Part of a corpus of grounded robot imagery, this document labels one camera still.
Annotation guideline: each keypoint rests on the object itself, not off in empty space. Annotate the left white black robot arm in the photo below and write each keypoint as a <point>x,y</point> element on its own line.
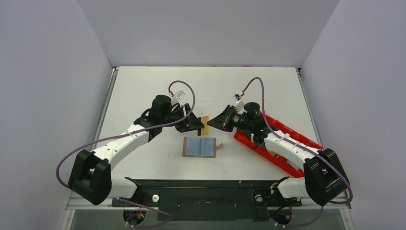
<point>91,175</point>

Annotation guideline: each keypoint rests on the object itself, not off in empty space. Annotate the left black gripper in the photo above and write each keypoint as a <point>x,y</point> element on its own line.
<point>185,117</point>

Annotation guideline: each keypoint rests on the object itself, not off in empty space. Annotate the brown leather card holder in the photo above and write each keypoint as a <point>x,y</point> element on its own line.
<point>200,147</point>

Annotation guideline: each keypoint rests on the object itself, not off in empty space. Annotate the red plastic compartment tray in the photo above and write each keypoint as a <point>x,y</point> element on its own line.
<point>283,147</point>

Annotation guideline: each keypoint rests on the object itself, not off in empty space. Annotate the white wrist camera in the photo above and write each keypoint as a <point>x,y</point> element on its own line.
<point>238,102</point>
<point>178,96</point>

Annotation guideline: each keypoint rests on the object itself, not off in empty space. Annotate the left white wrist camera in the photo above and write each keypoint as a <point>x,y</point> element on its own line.
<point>178,96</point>

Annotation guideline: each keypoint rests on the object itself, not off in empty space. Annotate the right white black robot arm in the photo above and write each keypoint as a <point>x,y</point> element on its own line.
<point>323,179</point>

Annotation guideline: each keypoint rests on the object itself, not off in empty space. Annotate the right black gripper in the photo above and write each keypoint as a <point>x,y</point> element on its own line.
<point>228,117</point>

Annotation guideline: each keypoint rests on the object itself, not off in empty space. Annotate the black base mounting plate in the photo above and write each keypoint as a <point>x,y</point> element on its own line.
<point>208,200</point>

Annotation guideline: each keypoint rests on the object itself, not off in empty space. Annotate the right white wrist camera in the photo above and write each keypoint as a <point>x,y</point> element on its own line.
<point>238,102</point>

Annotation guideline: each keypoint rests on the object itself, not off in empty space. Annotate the gold credit card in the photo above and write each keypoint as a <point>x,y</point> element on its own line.
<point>205,130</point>

